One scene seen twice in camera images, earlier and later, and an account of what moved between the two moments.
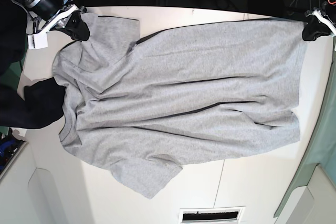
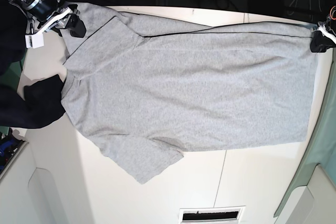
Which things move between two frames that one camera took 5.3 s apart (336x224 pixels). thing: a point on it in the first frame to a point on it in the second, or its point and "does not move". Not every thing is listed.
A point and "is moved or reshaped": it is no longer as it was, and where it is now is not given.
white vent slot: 230,215 does not move
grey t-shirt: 184,93 is moved or reshaped
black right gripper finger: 314,29 to 320,43
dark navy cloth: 40,104 does not move
